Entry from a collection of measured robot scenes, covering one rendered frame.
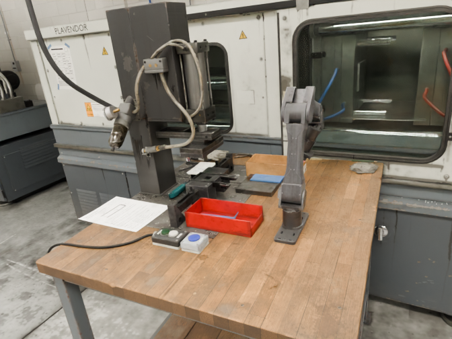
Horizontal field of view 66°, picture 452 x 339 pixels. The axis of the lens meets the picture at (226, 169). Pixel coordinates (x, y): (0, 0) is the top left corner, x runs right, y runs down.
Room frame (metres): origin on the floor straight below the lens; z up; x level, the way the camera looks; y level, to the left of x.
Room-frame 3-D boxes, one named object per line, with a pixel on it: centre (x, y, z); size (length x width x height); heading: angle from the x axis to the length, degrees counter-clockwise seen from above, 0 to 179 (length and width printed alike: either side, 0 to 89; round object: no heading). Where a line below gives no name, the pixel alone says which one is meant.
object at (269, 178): (1.41, -0.18, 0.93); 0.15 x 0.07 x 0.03; 64
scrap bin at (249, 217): (1.10, 0.02, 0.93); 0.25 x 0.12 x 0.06; 63
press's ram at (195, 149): (1.37, 0.15, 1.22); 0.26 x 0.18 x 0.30; 63
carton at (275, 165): (1.51, -0.23, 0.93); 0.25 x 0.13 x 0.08; 63
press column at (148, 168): (1.47, 0.31, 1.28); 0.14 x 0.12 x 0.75; 153
